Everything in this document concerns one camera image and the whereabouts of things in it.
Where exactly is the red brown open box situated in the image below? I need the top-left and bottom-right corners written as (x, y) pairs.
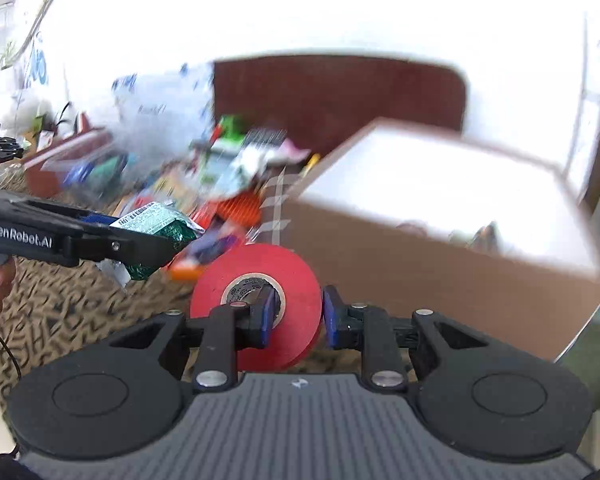
top-left (20, 127), bottom-right (116, 198)

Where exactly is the clear blue printed plastic bag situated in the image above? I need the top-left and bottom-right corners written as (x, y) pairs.
top-left (111, 61), bottom-right (217, 166)

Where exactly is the black white striped packet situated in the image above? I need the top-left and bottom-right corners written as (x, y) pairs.
top-left (245, 127), bottom-right (288, 153)

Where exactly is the pink small packet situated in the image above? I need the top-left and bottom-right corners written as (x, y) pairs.
top-left (280, 141), bottom-right (312, 161)

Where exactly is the green small packet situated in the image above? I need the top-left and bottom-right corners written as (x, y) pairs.
top-left (215, 115), bottom-right (248, 143)

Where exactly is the green foil snack packet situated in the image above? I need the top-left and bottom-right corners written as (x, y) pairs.
top-left (114, 201), bottom-right (207, 282)

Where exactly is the orange red ribbed packet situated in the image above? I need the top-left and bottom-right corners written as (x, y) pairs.
top-left (211, 193), bottom-right (262, 227)

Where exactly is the dark brown wooden board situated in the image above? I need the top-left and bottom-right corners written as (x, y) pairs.
top-left (212, 54), bottom-right (469, 158)

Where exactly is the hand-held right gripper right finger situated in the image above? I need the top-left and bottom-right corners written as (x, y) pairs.
top-left (322, 285), bottom-right (491, 392)

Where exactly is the orange white block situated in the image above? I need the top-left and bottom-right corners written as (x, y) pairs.
top-left (169, 259), bottom-right (208, 282)

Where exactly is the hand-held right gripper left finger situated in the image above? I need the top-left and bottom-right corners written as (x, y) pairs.
top-left (107, 290), bottom-right (278, 394)

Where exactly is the blue green packet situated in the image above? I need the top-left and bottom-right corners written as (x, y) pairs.
top-left (62, 155), bottom-right (131, 191)

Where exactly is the purple blue box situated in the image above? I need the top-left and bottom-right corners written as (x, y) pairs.
top-left (187, 230), bottom-right (243, 267)

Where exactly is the brown cardboard box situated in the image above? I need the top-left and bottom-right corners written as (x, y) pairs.
top-left (272, 116), bottom-right (600, 361)

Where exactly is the red tape roll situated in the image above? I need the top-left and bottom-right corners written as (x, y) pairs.
top-left (189, 243), bottom-right (325, 374)

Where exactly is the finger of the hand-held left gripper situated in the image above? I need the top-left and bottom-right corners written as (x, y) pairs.
top-left (75, 229), bottom-right (181, 278)
top-left (30, 199), bottom-right (122, 230)

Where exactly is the brown plaid pouch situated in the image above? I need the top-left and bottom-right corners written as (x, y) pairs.
top-left (255, 167), bottom-right (308, 243)

